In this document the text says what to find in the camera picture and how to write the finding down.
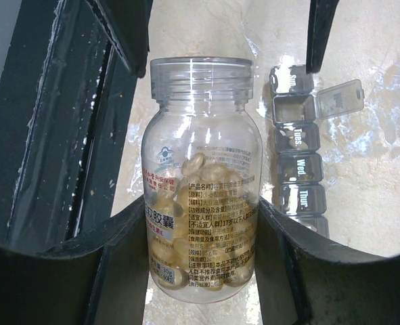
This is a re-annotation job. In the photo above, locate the grey weekly pill organizer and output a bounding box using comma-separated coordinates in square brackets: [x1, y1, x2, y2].
[269, 65, 365, 237]

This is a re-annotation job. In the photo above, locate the black table front rail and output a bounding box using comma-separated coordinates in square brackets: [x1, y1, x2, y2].
[0, 1, 138, 253]

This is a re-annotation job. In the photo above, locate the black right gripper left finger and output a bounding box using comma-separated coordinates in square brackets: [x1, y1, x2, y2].
[0, 198, 149, 324]

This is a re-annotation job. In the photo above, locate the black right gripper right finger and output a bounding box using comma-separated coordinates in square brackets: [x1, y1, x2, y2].
[255, 199, 400, 324]

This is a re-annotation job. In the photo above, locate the clear pill bottle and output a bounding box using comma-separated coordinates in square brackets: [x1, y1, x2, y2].
[141, 57, 263, 303]

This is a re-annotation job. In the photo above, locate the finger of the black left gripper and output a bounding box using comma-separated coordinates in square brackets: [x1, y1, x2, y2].
[305, 0, 339, 73]
[85, 0, 153, 79]

